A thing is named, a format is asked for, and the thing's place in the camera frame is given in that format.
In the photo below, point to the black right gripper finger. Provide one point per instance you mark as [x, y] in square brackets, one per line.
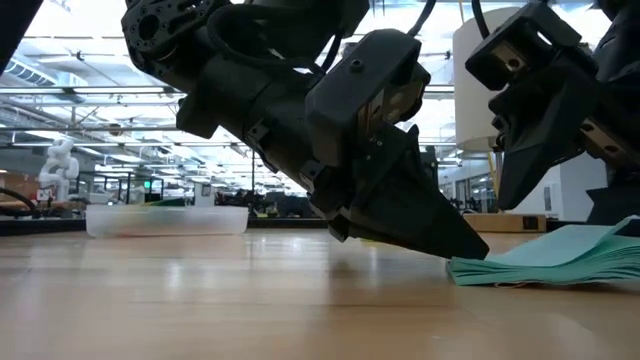
[622, 200]
[540, 130]

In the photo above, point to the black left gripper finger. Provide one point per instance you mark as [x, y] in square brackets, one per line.
[410, 210]

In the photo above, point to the light blue sticky note pad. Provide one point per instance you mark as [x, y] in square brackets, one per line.
[550, 260]

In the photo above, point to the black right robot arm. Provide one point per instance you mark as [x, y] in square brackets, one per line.
[625, 40]

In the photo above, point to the clear plastic container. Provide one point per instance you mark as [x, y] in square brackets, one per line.
[165, 222]

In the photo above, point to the white robot figure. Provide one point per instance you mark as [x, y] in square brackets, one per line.
[59, 170]

